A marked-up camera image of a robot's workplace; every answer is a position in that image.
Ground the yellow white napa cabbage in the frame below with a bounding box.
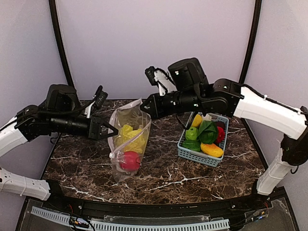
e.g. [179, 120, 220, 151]
[114, 124, 148, 154]

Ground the clear zip top bag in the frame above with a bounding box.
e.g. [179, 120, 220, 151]
[108, 99, 152, 182]

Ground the red apple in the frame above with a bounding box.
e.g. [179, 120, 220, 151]
[119, 151, 141, 172]

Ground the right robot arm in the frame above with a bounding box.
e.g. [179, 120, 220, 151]
[141, 58, 308, 195]

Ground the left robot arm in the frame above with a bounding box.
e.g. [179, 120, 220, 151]
[0, 84, 118, 201]

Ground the yellow lemon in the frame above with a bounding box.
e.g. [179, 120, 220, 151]
[191, 114, 203, 128]

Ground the green apple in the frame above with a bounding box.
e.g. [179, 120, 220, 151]
[185, 127, 198, 141]

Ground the white garlic bulb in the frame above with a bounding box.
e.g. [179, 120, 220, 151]
[202, 114, 212, 121]

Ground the green bell pepper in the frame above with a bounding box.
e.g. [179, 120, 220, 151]
[181, 140, 201, 152]

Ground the green leafy vegetable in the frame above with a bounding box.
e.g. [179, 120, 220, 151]
[197, 120, 218, 144]

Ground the light blue plastic basket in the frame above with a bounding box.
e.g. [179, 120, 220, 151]
[177, 113, 229, 167]

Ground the orange yellow mango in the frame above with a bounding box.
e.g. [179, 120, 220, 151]
[200, 143, 224, 158]

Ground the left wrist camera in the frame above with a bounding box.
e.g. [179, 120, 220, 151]
[84, 85, 108, 118]

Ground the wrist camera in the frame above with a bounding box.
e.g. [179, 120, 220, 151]
[145, 66, 177, 96]
[84, 85, 108, 118]

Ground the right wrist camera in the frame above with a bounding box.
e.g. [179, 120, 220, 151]
[145, 66, 177, 96]

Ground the white slotted cable duct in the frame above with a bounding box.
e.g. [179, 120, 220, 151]
[31, 206, 230, 231]

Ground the left black frame post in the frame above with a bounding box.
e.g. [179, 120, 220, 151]
[48, 0, 75, 88]

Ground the black frame post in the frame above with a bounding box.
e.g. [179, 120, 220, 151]
[239, 0, 262, 84]
[48, 0, 75, 88]

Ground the black front rail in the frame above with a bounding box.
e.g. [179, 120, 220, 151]
[42, 187, 287, 218]

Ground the right black frame post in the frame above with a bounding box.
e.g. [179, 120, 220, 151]
[239, 0, 262, 84]

